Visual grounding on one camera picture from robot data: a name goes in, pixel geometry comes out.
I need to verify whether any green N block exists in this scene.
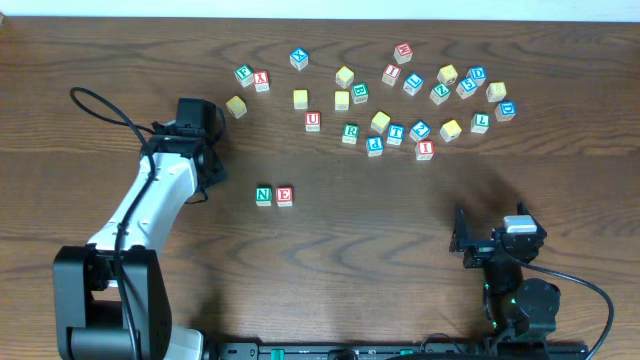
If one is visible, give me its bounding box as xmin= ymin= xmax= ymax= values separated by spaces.
xmin=255 ymin=186 xmax=273 ymax=206

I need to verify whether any red E block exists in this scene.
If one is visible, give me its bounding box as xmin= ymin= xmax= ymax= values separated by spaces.
xmin=276 ymin=186 xmax=293 ymax=207

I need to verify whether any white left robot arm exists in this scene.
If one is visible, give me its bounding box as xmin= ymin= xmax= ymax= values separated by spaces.
xmin=52 ymin=121 xmax=223 ymax=359

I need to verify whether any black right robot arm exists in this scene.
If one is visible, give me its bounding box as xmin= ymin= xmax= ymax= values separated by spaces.
xmin=449 ymin=203 xmax=560 ymax=342

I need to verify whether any yellow block far left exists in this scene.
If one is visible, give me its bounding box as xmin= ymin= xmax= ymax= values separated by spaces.
xmin=226 ymin=95 xmax=248 ymax=119

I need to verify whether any red i block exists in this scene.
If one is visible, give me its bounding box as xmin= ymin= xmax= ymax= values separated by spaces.
xmin=415 ymin=140 xmax=435 ymax=160
xmin=382 ymin=64 xmax=401 ymax=86

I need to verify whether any green 7 block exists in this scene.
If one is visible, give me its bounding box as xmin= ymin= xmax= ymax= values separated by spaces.
xmin=470 ymin=113 xmax=490 ymax=134

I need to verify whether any blue D block front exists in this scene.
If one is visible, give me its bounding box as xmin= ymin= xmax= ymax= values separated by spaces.
xmin=495 ymin=101 xmax=517 ymax=122

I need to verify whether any blue d block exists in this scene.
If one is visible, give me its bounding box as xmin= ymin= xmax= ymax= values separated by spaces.
xmin=495 ymin=101 xmax=517 ymax=122
xmin=466 ymin=66 xmax=487 ymax=87

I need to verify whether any green F block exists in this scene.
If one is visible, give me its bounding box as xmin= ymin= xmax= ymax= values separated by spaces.
xmin=234 ymin=64 xmax=254 ymax=88

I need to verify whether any red Y block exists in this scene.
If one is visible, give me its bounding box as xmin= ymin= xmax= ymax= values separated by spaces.
xmin=253 ymin=71 xmax=270 ymax=92

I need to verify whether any yellow pen picture block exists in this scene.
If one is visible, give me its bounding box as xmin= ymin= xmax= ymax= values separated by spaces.
xmin=439 ymin=119 xmax=462 ymax=142

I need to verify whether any blue 2 block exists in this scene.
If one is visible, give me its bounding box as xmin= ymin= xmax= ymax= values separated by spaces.
xmin=409 ymin=120 xmax=431 ymax=142

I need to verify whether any red U block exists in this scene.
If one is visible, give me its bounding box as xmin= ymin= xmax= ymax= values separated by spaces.
xmin=304 ymin=111 xmax=321 ymax=132

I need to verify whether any yellow O block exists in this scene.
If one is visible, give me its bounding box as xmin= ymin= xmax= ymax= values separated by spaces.
xmin=293 ymin=89 xmax=308 ymax=110

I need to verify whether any yellow block right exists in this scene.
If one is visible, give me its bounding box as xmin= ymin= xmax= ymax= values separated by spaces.
xmin=486 ymin=82 xmax=507 ymax=103

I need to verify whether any blue T block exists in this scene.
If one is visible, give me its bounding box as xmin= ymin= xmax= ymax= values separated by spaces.
xmin=386 ymin=124 xmax=405 ymax=146

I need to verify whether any blue P block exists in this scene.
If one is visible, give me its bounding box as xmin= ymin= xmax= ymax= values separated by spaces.
xmin=366 ymin=136 xmax=384 ymax=157

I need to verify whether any blue 5 block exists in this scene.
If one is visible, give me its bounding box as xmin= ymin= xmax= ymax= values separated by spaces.
xmin=456 ymin=77 xmax=478 ymax=99

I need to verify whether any yellow block centre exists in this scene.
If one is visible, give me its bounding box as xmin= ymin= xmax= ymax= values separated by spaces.
xmin=371 ymin=111 xmax=391 ymax=134

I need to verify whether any green Z block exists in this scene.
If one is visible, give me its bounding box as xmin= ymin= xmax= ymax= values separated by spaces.
xmin=430 ymin=83 xmax=451 ymax=105

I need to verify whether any blue D block rear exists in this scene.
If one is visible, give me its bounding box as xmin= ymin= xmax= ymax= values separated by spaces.
xmin=466 ymin=66 xmax=487 ymax=87

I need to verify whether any blue X block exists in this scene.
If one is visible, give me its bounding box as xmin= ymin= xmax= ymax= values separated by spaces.
xmin=289 ymin=48 xmax=309 ymax=71

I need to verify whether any green R block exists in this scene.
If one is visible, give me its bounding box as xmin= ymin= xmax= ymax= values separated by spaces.
xmin=341 ymin=124 xmax=360 ymax=145

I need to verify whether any yellow block beside B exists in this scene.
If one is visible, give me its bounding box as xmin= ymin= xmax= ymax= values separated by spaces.
xmin=334 ymin=90 xmax=350 ymax=111

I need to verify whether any yellow monkey picture block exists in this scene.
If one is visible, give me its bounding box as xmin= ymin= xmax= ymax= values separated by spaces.
xmin=437 ymin=64 xmax=458 ymax=86

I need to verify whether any blue L block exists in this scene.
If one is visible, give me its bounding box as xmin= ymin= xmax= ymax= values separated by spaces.
xmin=403 ymin=72 xmax=424 ymax=96

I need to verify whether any yellow block rear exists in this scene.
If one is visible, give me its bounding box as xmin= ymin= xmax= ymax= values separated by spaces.
xmin=335 ymin=66 xmax=355 ymax=89

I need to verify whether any green B block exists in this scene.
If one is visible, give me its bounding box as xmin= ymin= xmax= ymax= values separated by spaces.
xmin=351 ymin=82 xmax=369 ymax=104

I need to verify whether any red I block rear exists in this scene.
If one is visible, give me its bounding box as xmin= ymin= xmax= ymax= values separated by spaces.
xmin=382 ymin=64 xmax=401 ymax=86

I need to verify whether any red H block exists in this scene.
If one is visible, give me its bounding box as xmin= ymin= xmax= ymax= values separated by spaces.
xmin=393 ymin=42 xmax=414 ymax=65

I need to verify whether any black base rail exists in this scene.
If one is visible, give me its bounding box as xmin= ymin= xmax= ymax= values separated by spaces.
xmin=202 ymin=333 xmax=589 ymax=360

